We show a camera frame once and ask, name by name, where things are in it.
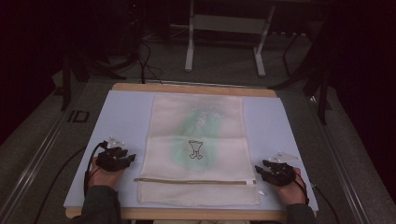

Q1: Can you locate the black floor bracket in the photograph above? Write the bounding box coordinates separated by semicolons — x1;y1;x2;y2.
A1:
66;109;91;123

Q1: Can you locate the tangle of black cables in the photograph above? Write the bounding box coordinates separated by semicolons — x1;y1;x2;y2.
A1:
135;39;164;86

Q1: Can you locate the person's left hand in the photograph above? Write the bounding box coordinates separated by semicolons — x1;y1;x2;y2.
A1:
88;157;125;189

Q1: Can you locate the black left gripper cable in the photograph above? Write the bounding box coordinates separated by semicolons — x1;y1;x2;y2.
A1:
82;140;108;199

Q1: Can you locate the aluminium floor rail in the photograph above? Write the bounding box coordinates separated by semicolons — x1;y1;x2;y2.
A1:
0;106;74;224
306;94;373;224

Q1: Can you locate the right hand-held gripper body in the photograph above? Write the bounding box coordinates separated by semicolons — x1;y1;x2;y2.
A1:
266;150;303;188

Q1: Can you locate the person's right hand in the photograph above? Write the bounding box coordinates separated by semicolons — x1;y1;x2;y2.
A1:
275;167;308;206

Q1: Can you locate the black floor cable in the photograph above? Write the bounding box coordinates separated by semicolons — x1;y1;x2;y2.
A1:
33;146;88;224
309;181;342;224

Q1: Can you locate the white metal stand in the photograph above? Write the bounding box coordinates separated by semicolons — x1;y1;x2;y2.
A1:
184;0;276;78

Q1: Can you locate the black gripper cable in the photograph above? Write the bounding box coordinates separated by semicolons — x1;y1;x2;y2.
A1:
293;172;310;206
82;140;108;199

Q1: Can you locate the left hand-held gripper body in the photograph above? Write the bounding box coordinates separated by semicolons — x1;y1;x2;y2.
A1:
94;134;128;173

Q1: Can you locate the green garment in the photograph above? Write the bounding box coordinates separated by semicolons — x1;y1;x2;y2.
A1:
170;104;224;172

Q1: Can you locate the pale blue table mat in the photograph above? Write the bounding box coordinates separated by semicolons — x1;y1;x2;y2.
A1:
63;90;319;213

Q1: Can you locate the black metal stand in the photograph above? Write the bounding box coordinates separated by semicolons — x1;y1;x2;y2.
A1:
60;52;128;112
269;31;332;126

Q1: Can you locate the wooden table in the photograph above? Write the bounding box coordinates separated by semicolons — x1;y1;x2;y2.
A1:
64;82;318;223

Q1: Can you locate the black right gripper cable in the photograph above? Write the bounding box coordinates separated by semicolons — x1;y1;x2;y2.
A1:
293;172;310;206

